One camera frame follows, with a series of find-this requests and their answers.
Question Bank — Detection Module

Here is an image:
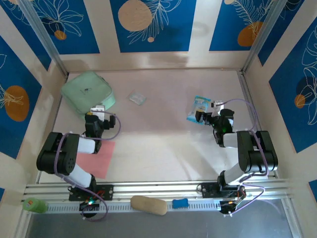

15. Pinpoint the pink square paper sheet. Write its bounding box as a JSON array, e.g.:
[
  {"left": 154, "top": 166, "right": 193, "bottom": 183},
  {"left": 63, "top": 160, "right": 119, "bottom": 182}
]
[{"left": 76, "top": 140, "right": 116, "bottom": 179}]

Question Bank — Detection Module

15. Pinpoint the blue snack packet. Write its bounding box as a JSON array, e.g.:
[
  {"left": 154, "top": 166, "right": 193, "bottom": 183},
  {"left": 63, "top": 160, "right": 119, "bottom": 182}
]
[{"left": 186, "top": 95, "right": 212, "bottom": 124}]

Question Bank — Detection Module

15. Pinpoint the small clear plastic packet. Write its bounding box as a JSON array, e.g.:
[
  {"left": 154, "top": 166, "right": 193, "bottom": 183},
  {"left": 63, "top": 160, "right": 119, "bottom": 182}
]
[{"left": 128, "top": 90, "right": 147, "bottom": 107}]

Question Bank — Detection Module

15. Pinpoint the mint green zip pouch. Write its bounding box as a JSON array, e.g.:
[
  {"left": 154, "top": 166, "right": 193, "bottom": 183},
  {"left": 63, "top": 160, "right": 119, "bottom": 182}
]
[{"left": 60, "top": 70, "right": 116, "bottom": 121}]

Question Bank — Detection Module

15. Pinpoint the black controller board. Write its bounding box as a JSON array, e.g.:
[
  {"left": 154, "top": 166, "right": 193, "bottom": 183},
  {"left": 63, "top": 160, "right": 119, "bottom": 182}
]
[
  {"left": 79, "top": 200, "right": 101, "bottom": 219},
  {"left": 219, "top": 200, "right": 240, "bottom": 216}
]

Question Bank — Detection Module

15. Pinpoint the blue bone-shaped sponge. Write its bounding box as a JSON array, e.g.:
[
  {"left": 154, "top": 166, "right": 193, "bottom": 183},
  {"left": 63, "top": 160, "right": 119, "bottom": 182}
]
[{"left": 172, "top": 198, "right": 189, "bottom": 209}]

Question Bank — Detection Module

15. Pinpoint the green bottle with orange cap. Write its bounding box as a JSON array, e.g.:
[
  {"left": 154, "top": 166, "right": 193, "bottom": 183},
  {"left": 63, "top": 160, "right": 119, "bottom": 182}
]
[{"left": 22, "top": 197, "right": 49, "bottom": 214}]

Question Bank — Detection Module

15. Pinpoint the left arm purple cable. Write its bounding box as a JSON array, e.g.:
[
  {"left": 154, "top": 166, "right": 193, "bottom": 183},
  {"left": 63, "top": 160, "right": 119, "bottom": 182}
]
[{"left": 54, "top": 111, "right": 122, "bottom": 223}]

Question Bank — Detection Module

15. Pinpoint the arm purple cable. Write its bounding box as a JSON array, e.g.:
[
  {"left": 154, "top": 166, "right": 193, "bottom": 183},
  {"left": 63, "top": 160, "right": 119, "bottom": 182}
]
[
  {"left": 215, "top": 99, "right": 270, "bottom": 218},
  {"left": 54, "top": 111, "right": 122, "bottom": 223}
]

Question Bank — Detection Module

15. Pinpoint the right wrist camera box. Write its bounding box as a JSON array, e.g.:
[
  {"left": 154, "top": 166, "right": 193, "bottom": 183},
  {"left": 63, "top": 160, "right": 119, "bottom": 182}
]
[{"left": 210, "top": 100, "right": 223, "bottom": 117}]

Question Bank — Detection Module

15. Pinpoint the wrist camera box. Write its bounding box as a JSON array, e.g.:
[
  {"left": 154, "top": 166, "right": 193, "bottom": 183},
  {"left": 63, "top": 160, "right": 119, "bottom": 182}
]
[
  {"left": 210, "top": 100, "right": 223, "bottom": 117},
  {"left": 90, "top": 104, "right": 106, "bottom": 115}
]

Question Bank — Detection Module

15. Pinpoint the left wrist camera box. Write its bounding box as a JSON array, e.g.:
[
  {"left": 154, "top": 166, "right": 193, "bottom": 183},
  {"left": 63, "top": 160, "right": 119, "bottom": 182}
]
[{"left": 90, "top": 104, "right": 106, "bottom": 115}]

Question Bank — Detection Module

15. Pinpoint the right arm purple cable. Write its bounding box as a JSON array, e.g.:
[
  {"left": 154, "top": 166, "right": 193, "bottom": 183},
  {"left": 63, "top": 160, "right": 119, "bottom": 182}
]
[{"left": 215, "top": 99, "right": 270, "bottom": 218}]

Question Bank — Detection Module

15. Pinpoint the aluminium side rail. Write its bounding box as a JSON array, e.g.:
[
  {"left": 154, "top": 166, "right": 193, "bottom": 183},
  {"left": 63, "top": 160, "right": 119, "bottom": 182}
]
[{"left": 237, "top": 70, "right": 277, "bottom": 179}]

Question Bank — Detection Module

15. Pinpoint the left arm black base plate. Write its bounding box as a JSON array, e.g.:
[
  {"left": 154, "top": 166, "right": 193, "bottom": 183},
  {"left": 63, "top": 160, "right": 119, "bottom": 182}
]
[{"left": 68, "top": 184, "right": 114, "bottom": 201}]

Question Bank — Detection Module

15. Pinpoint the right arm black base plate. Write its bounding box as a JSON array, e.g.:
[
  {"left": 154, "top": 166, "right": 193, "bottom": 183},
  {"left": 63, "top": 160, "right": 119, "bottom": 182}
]
[{"left": 201, "top": 182, "right": 246, "bottom": 199}]

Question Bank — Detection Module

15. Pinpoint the aluminium mounting rail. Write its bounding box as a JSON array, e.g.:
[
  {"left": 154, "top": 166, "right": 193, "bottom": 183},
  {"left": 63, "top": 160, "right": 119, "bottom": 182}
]
[{"left": 23, "top": 178, "right": 295, "bottom": 200}]

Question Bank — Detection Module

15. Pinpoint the slotted grey cable duct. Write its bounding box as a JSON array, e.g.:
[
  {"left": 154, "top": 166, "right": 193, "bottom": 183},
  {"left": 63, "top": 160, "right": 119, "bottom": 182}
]
[{"left": 46, "top": 200, "right": 221, "bottom": 214}]

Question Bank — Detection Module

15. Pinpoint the aluminium frame post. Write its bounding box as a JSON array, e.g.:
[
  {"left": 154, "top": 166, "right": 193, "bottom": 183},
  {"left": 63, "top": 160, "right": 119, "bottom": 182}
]
[
  {"left": 241, "top": 0, "right": 284, "bottom": 75},
  {"left": 18, "top": 0, "right": 69, "bottom": 77}
]

